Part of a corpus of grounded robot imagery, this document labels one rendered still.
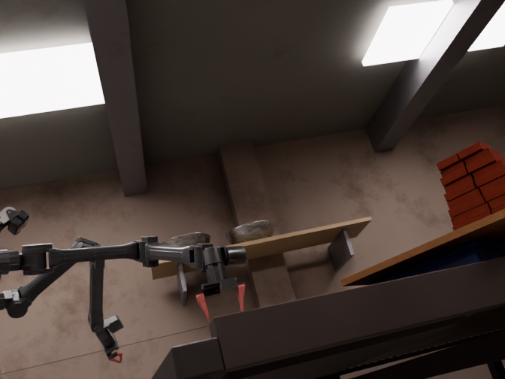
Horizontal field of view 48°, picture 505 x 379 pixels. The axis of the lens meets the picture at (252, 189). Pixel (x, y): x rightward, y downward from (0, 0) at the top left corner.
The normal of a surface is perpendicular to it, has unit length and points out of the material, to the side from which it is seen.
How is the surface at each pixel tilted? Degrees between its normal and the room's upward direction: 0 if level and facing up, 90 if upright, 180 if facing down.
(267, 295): 90
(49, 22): 180
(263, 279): 90
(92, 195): 90
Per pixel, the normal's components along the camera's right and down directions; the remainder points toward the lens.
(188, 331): 0.12, -0.40
